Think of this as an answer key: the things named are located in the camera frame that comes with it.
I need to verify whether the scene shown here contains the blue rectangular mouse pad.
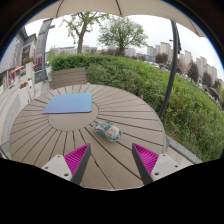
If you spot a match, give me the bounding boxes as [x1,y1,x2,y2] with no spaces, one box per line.
[42,92,93,115]

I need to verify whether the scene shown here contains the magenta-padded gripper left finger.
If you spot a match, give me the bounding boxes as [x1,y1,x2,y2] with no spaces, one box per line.
[41,143,93,186]

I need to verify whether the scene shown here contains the tall grey sign pillar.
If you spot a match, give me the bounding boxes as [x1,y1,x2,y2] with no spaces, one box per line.
[33,18,56,84]

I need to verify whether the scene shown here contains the teal patterned computer mouse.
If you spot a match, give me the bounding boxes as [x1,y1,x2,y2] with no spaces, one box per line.
[91,120,123,143]

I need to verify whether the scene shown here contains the tall thin-trunked tree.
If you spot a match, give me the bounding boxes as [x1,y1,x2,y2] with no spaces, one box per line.
[59,12,109,55]

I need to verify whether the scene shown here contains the dark curved parasol pole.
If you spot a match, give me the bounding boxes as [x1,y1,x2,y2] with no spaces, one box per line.
[157,20,183,120]

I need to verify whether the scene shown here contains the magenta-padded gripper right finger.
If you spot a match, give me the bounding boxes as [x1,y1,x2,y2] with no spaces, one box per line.
[131,143,184,186]

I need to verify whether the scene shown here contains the grey slatted wooden chair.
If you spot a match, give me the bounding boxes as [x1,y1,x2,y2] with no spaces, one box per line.
[50,67,88,90]

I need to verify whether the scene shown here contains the white planter with red flowers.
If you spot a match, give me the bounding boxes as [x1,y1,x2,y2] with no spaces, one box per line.
[22,57,36,81]

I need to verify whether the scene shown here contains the grey storefront building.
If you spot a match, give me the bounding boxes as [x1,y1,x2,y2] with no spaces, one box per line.
[0,26,38,96]

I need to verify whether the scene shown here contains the white planter with orange flowers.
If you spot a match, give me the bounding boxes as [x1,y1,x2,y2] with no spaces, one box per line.
[18,81,34,108]

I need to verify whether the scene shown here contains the round-crowned green tree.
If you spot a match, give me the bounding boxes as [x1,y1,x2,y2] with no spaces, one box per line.
[97,15,149,56]

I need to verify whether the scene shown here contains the distant apartment buildings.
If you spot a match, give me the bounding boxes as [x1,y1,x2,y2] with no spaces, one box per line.
[146,41,224,91]

